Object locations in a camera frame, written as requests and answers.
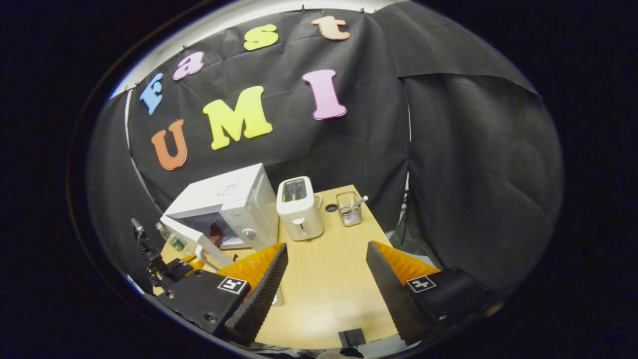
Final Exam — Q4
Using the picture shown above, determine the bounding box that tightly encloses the black table edge clip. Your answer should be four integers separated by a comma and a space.
338, 329, 367, 348

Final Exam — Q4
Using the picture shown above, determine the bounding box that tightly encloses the white toaster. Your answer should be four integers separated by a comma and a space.
276, 176, 324, 241

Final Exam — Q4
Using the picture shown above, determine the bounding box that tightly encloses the glass bottle with green label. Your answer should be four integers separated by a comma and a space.
156, 222, 186, 251

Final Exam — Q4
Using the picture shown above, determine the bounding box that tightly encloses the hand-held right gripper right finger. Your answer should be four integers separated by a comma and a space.
366, 240, 504, 346

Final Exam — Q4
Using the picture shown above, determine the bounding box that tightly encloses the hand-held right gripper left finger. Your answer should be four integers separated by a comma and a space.
145, 242, 289, 347

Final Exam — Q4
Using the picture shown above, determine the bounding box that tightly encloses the metal mesh utensil holder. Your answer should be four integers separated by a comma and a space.
336, 191, 363, 227

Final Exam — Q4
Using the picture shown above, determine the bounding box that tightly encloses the black backdrop cloth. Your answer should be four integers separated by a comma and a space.
87, 2, 564, 295

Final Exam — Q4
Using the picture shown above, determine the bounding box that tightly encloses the white microwave oven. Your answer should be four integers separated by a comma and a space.
160, 163, 280, 267

